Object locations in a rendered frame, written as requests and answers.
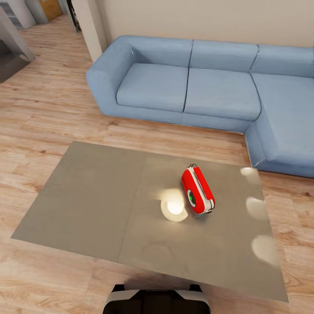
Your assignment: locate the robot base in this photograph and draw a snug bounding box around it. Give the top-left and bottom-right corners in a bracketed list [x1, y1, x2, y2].
[103, 284, 212, 314]

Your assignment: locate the radio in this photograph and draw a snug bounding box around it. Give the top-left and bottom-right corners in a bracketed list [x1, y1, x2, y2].
[182, 166, 215, 214]

